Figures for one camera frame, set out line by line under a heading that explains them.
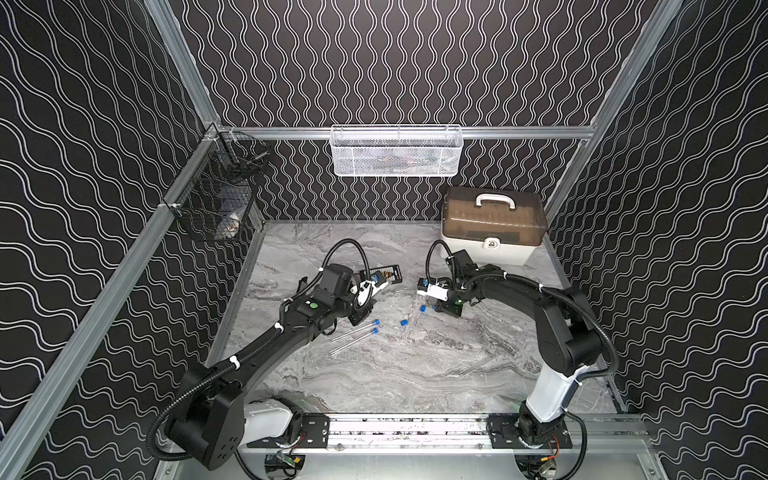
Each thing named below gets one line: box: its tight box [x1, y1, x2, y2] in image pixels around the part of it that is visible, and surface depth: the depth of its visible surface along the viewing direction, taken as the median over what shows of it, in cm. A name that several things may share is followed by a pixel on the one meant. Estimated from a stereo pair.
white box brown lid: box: [441, 187, 548, 266], surface depth 100 cm
